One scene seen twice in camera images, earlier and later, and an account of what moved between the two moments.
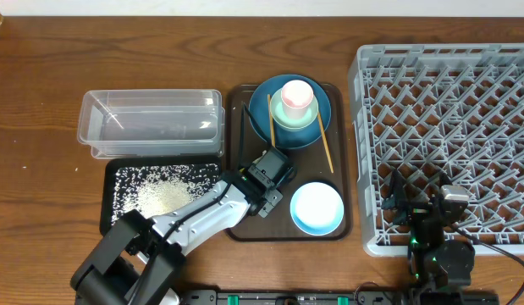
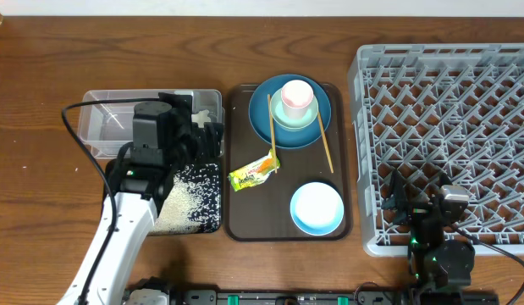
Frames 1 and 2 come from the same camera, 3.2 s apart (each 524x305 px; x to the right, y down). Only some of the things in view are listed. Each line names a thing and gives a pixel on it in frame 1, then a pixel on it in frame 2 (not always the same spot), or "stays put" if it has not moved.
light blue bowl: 317,208 stays put
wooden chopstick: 326,143 stays put
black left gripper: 273,202 -> 210,147
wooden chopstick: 271,120 stays put
